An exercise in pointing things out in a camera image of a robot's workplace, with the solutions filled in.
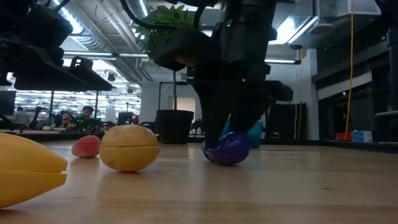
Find tan toy potato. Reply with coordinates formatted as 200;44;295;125
99;124;161;174

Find pink toy peach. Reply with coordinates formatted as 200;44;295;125
71;134;101;159

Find purple toy eggplant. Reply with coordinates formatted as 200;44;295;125
201;131;251;166

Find person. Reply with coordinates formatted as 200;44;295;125
66;105;96;131
13;106;31;128

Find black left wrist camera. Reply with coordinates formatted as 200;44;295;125
29;6;75;60

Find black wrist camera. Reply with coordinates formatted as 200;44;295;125
154;26;219;72
29;6;75;60

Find blue and white box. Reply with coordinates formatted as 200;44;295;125
351;130;373;144

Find black upright panel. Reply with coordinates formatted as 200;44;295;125
267;101;308;141

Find green potted plant black pot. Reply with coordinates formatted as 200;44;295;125
133;4;200;145

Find yellow toy banana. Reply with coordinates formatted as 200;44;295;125
0;133;68;210

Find yellow cable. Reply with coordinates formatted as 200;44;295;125
344;0;355;132

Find black metal stand frame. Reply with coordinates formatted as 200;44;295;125
48;90;100;128
158;80;195;110

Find dark computer monitor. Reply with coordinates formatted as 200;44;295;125
0;90;17;116

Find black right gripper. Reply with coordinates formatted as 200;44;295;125
188;29;294;149

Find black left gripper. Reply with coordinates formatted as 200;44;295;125
0;39;113;91

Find blue plastic tupperware container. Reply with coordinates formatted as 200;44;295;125
220;119;265;149

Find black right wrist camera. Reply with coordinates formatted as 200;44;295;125
154;26;219;72

